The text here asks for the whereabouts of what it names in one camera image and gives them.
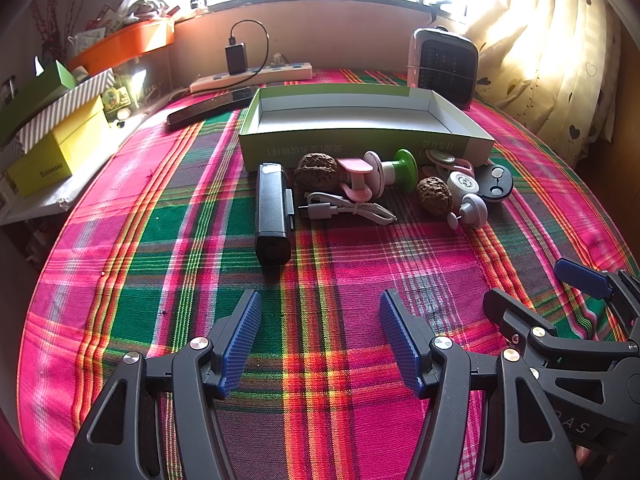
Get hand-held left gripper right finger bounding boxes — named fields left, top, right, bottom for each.
left=379, top=289, right=583, bottom=480

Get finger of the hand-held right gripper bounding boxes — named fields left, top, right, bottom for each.
left=554, top=258, right=640, bottom=331
left=482, top=287, right=560, bottom=357

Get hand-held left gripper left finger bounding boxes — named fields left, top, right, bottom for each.
left=60, top=289, right=263, bottom=480

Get white round hook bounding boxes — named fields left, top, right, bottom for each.
left=447, top=194, right=488, bottom=228

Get black oval device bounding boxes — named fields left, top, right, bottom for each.
left=474, top=164, right=514, bottom=204

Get white round cap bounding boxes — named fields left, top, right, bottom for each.
left=446, top=171, right=482, bottom=206

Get brown walnut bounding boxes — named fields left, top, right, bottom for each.
left=417, top=176, right=453, bottom=217
left=294, top=154, right=343, bottom=191

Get black rectangular device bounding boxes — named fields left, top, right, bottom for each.
left=255, top=162, right=295, bottom=267

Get pink clip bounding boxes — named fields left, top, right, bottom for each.
left=425, top=152, right=476, bottom=178
left=336, top=156, right=383, bottom=200

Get white usb cable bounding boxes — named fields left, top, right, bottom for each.
left=300, top=191, right=398, bottom=226

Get green white spool-shaped knob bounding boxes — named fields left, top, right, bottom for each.
left=363, top=149, right=420, bottom=198

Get green cardboard box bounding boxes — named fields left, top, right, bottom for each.
left=237, top=85, right=496, bottom=173

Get white plastic sheet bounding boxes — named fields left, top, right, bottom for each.
left=0, top=160, right=121, bottom=226

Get black remote control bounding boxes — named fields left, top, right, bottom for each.
left=166, top=87, right=256, bottom=131

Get cream heart-print curtain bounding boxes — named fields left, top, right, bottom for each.
left=460, top=0, right=623, bottom=166

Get grey space heater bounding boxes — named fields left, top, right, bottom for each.
left=407, top=26, right=480, bottom=110

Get yellow box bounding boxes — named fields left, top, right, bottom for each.
left=5, top=95, right=110, bottom=198

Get white power strip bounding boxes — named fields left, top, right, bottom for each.
left=189, top=62, right=313, bottom=95

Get green printed card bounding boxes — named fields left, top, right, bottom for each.
left=102, top=85, right=133, bottom=111

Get black charger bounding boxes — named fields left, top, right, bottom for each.
left=225, top=35, right=248, bottom=76

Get striped box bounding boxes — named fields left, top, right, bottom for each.
left=17, top=69, right=115, bottom=153

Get orange tray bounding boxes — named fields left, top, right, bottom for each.
left=67, top=19, right=176, bottom=76

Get green tissue box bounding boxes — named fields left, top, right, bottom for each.
left=0, top=60, right=76, bottom=146

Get pile of papers and packets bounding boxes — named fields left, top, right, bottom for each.
left=75, top=0, right=176, bottom=36

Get red dried branches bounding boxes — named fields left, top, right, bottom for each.
left=30, top=0, right=76, bottom=61

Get black charger cable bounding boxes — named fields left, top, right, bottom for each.
left=229, top=20, right=271, bottom=86

